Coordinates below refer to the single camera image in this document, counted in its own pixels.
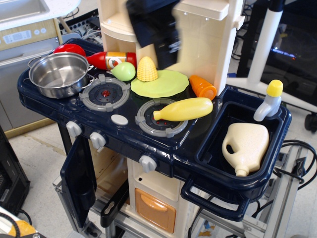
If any yellow toy banana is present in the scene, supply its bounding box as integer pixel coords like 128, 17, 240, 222
153, 97, 213, 121

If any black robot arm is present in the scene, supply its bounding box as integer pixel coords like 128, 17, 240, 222
126, 0, 181, 69

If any stainless steel pot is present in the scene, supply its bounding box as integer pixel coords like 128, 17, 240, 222
28, 52, 95, 99

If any green toy plate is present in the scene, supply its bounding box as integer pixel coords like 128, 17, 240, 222
131, 70, 189, 98

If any grey oval button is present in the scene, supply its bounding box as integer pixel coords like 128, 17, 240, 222
110, 114, 128, 126

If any right grey stove knob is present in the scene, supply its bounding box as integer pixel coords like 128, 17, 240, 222
139, 155, 157, 173

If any grey stove knob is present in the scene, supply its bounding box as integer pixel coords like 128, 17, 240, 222
66, 121, 82, 138
90, 132, 106, 153
139, 155, 157, 173

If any yellow toy corn cob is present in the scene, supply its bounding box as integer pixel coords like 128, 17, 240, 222
137, 57, 158, 82

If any orange toy carrot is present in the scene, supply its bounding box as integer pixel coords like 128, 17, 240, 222
189, 75, 217, 100

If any green toy pear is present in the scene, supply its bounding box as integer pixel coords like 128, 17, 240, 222
111, 62, 136, 81

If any middle grey stove knob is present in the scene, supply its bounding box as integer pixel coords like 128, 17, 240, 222
90, 132, 106, 153

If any navy toy kitchen countertop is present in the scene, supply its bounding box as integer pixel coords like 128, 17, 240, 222
17, 71, 291, 209

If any red ketchup bottle toy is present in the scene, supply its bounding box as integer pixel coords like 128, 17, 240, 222
86, 52, 137, 70

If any left grey stove knob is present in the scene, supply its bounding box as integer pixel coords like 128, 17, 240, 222
66, 121, 82, 138

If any orange toy drawer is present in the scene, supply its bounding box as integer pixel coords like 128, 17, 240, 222
135, 188, 176, 234

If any cream toy jug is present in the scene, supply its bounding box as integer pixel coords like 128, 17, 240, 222
222, 123, 269, 177

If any navy oven door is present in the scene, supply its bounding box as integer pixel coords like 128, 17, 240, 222
60, 136, 97, 228

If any white stand pole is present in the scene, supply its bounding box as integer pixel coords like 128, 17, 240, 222
227, 0, 317, 113

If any cream toy kitchen back panel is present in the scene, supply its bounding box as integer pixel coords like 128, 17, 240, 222
97, 0, 244, 95

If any grey yellow toy faucet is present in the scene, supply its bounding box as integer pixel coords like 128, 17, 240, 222
253, 79, 283, 121

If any black box left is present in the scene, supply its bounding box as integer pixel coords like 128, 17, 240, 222
0, 130, 30, 215

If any cardboard box with label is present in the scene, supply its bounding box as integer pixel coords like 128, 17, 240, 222
0, 19, 61, 51

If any right grey burner ring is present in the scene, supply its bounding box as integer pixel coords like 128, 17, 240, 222
135, 98, 190, 138

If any grey burner ring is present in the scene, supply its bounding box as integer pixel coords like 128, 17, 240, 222
78, 73, 131, 113
135, 98, 190, 138

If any left grey burner ring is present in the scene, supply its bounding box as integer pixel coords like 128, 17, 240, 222
78, 73, 131, 113

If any navy towel bar handle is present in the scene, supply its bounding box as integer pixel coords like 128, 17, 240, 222
181, 178, 250, 222

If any black cable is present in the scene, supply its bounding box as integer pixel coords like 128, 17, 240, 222
272, 139, 317, 191

